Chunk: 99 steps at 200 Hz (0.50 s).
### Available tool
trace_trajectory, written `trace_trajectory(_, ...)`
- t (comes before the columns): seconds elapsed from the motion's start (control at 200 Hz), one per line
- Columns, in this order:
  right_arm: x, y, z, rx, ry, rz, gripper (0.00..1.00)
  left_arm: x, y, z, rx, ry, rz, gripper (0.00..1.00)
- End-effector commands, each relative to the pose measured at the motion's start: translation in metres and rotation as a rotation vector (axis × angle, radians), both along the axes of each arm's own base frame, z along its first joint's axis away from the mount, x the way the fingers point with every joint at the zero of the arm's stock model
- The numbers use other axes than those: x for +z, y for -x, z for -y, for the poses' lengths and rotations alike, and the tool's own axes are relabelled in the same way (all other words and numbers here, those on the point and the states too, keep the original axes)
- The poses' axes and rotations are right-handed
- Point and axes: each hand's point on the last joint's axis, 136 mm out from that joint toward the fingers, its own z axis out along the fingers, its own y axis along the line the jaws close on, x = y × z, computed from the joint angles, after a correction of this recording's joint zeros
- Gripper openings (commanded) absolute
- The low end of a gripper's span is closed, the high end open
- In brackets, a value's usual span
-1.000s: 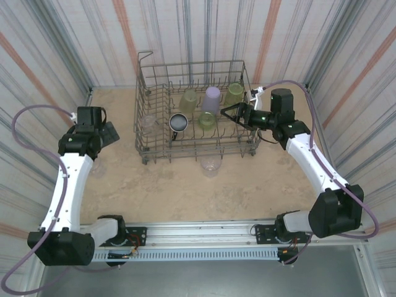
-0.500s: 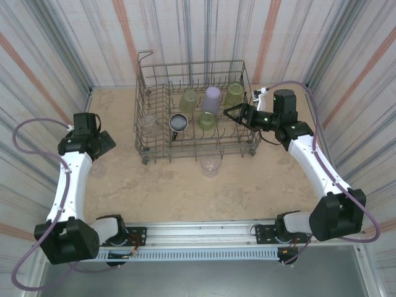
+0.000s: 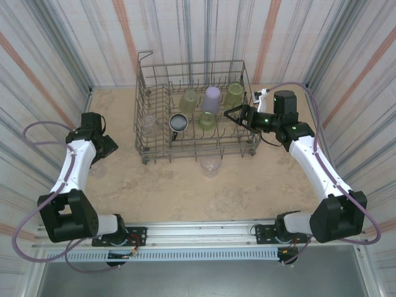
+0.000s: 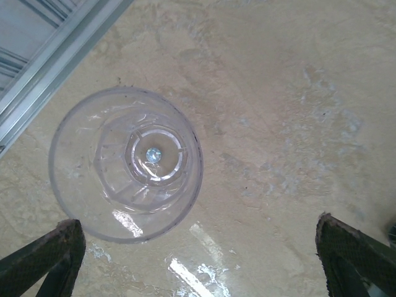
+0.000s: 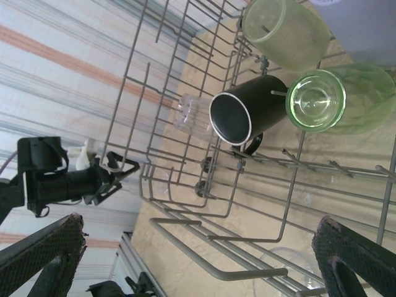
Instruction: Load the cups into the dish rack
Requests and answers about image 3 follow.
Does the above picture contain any tall green translucent cup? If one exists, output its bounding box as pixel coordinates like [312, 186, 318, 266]
[224, 82, 244, 106]

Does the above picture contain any purple plastic cup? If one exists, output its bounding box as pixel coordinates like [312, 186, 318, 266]
[200, 86, 222, 114]

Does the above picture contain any short green translucent cup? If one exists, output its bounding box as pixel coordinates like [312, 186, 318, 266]
[197, 111, 217, 129]

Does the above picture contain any frosted pale green cup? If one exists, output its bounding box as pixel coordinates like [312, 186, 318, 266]
[179, 89, 198, 114]

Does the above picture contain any clear octagonal plastic cup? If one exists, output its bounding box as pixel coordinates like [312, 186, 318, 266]
[140, 113, 157, 136]

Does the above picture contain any grey metal sheet panel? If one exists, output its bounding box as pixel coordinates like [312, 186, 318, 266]
[23, 247, 387, 297]

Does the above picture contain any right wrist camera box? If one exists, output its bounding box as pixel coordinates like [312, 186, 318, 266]
[252, 88, 272, 114]

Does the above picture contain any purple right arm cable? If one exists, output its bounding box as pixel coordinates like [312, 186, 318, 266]
[259, 80, 381, 265]

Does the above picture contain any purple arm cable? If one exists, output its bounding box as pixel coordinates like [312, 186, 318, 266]
[259, 80, 381, 265]
[12, 122, 120, 273]

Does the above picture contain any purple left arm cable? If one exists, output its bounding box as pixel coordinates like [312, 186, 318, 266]
[12, 122, 120, 273]

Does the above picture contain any grey wire dish rack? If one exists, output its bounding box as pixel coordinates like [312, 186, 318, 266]
[133, 51, 262, 166]

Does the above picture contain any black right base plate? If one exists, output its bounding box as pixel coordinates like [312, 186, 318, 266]
[255, 223, 311, 245]

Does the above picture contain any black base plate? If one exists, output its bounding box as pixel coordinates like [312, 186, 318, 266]
[255, 223, 311, 245]
[92, 226, 149, 248]

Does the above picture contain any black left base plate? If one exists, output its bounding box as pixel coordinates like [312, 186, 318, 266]
[92, 226, 149, 248]

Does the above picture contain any aluminium mounting rail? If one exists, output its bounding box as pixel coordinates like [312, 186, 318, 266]
[30, 220, 371, 248]

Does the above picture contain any thin red black wire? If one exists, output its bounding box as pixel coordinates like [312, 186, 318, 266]
[125, 233, 146, 257]
[278, 238, 299, 257]

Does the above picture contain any white slotted cable duct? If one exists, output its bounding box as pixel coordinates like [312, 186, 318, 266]
[45, 249, 281, 262]

